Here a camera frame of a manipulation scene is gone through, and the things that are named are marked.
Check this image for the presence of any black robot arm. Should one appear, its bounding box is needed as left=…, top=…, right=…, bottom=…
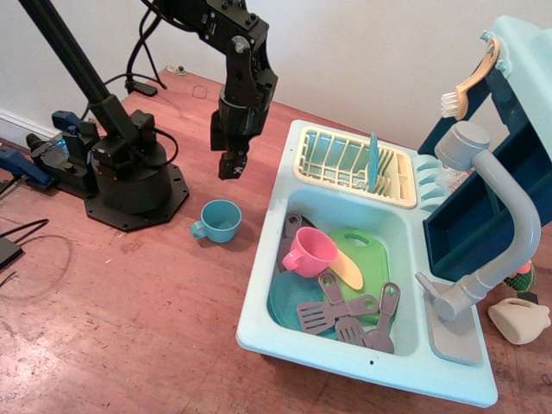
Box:
left=145, top=1, right=278, bottom=180

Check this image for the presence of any blue table clamp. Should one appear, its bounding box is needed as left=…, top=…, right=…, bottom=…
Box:
left=1, top=110, right=96, bottom=197

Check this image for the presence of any teal plate in sink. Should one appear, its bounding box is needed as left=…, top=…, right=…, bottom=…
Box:
left=267, top=271, right=325, bottom=332

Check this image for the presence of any light blue toy sink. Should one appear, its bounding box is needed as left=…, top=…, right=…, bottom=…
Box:
left=236, top=120, right=498, bottom=407

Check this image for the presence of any green net bag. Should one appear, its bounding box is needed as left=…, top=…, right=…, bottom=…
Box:
left=503, top=260, right=538, bottom=304

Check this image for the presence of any grey plastic spoon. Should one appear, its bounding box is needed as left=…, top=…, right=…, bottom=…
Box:
left=362, top=281, right=401, bottom=354

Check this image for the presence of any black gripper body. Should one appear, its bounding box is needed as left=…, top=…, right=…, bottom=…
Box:
left=210, top=88, right=272, bottom=152

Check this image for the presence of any grey toy faucet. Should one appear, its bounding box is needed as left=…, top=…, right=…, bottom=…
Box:
left=423, top=121, right=551, bottom=320

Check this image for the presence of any thin black wire loop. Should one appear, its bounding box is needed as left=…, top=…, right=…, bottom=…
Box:
left=0, top=218, right=72, bottom=302

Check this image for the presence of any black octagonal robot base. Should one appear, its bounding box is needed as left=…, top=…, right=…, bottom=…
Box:
left=85, top=110, right=190, bottom=232

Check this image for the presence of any dark blue toy shelf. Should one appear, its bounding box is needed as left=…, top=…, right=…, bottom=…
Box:
left=417, top=16, right=552, bottom=280

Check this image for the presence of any teal plate in rack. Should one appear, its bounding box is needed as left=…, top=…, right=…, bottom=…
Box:
left=367, top=132, right=380, bottom=193

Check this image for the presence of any grey slotted turner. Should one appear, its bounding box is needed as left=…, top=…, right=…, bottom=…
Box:
left=318, top=271, right=366, bottom=347

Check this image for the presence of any wooden dish brush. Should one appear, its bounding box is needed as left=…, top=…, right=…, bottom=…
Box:
left=441, top=38, right=500, bottom=121

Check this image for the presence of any pink plastic cup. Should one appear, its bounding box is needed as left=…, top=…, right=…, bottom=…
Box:
left=281, top=227, right=338, bottom=278

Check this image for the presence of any black electronics box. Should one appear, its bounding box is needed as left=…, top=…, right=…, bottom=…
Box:
left=0, top=237, right=23, bottom=269

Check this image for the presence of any teal plastic cup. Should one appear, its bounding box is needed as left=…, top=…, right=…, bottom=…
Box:
left=190, top=199, right=242, bottom=243

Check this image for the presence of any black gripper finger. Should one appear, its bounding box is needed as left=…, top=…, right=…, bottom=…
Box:
left=232, top=152, right=248, bottom=178
left=218, top=152, right=235, bottom=180

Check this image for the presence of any yellow plastic knife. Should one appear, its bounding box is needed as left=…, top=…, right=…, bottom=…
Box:
left=329, top=249, right=364, bottom=291

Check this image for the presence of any cream dish rack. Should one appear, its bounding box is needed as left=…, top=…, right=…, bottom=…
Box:
left=293, top=127, right=417, bottom=209

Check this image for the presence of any grey slotted spatula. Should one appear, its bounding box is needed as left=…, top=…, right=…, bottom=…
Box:
left=297, top=294, right=379, bottom=335

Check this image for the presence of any black cable bundle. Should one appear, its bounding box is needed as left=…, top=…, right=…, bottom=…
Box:
left=88, top=0, right=173, bottom=120

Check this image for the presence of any dark grey plastic utensil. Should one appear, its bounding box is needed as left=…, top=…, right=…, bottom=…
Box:
left=276, top=212, right=315, bottom=273

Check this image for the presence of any green cutting board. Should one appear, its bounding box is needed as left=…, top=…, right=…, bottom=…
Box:
left=329, top=229, right=389, bottom=302

